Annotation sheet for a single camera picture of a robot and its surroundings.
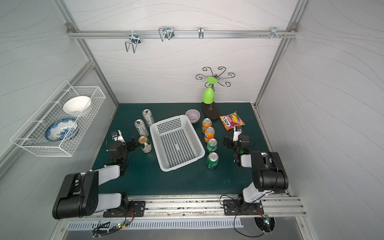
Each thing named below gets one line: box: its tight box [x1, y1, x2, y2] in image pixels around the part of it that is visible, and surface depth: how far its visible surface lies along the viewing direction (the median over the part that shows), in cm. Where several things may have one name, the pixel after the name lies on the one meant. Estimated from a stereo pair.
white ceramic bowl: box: [63, 96, 92, 118], surface depth 72 cm
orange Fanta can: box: [201, 117, 213, 134], surface depth 99 cm
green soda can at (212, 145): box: [206, 138, 218, 152], surface depth 88 cm
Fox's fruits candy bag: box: [219, 111, 246, 132], surface depth 110 cm
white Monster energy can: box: [134, 119, 150, 137], surface depth 95 cm
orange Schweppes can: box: [204, 126, 216, 143], surface depth 95 cm
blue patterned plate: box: [45, 118, 79, 142], surface depth 65 cm
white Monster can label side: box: [142, 109, 155, 128], surface depth 100 cm
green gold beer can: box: [138, 135, 153, 154], surface depth 90 cm
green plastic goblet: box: [202, 77, 218, 105], surface depth 98 cm
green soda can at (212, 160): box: [206, 151, 219, 170], surface depth 82 cm
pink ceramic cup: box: [184, 108, 201, 124], surface depth 111 cm
